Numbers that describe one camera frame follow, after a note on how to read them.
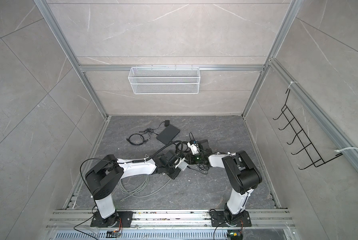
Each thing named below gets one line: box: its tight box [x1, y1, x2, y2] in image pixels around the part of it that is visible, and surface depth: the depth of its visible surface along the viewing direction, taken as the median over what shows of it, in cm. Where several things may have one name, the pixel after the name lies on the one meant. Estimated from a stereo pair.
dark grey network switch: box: [156, 124, 181, 145], surface depth 110 cm
